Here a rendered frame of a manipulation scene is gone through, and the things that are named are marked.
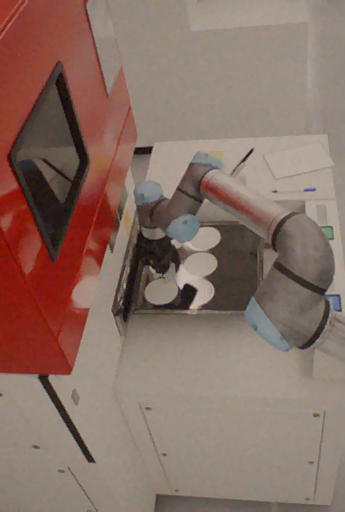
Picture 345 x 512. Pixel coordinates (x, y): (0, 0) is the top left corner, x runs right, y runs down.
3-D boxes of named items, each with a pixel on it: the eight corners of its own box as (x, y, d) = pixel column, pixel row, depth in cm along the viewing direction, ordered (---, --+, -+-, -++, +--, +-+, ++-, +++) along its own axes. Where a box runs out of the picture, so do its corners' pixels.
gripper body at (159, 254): (142, 269, 158) (134, 238, 149) (159, 249, 162) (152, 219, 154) (164, 278, 154) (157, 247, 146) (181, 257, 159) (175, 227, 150)
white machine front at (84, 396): (88, 462, 138) (37, 377, 110) (139, 234, 193) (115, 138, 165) (100, 463, 138) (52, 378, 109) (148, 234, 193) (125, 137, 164)
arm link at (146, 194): (145, 202, 135) (125, 188, 140) (152, 235, 143) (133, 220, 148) (170, 187, 138) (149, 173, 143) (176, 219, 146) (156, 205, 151)
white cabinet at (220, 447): (159, 503, 210) (113, 394, 152) (185, 304, 275) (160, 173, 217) (334, 515, 198) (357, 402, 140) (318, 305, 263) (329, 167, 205)
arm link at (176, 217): (195, 201, 129) (165, 182, 136) (172, 243, 132) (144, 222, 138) (214, 209, 135) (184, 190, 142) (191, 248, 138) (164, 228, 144)
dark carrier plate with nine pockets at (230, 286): (136, 309, 161) (136, 308, 160) (153, 227, 184) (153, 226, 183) (257, 310, 154) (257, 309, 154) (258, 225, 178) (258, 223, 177)
